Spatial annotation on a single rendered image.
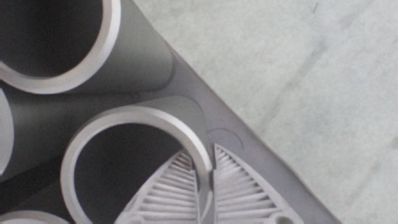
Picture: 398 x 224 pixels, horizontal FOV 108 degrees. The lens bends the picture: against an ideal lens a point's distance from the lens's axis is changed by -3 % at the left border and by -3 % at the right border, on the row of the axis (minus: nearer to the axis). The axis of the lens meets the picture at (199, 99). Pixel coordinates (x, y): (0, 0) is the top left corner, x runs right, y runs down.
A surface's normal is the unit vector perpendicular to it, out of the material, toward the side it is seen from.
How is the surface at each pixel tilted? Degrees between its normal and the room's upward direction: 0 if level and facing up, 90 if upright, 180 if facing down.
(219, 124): 0
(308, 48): 0
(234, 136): 0
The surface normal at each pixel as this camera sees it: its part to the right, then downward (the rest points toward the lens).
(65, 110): 0.99, -0.13
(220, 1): 0.00, 0.06
